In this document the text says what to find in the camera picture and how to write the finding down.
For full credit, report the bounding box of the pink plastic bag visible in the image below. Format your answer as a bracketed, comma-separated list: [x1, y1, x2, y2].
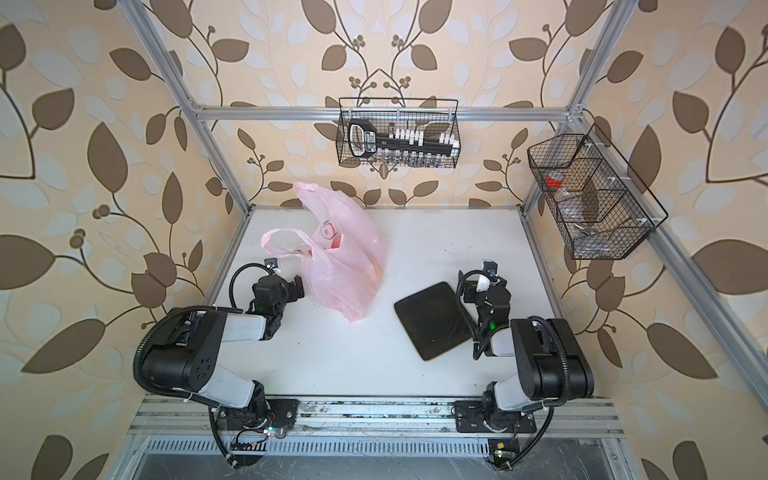
[260, 182, 387, 323]

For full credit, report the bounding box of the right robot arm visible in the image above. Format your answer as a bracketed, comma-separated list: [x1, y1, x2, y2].
[452, 261, 595, 471]

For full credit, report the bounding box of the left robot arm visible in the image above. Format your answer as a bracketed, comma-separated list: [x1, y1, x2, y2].
[132, 259, 305, 469]

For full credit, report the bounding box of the black square tray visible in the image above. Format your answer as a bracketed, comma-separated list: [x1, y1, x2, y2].
[394, 282, 472, 361]

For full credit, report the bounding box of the red capped plastic bottle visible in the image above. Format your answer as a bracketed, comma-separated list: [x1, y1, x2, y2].
[544, 170, 572, 202]

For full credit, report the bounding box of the black socket set holder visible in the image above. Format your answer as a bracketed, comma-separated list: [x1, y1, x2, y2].
[346, 119, 461, 158]

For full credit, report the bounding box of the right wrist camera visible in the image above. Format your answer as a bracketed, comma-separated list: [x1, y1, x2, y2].
[482, 260, 498, 281]

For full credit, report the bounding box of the black wire basket right wall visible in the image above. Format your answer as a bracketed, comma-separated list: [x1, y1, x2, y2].
[527, 125, 668, 260]

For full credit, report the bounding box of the black wire basket wall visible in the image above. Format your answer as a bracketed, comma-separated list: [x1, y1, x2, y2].
[527, 125, 668, 260]
[335, 96, 461, 169]

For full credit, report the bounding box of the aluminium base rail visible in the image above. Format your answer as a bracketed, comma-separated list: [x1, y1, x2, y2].
[129, 395, 626, 439]

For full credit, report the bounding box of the black wire basket back wall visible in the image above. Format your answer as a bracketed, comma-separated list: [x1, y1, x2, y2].
[335, 96, 461, 169]

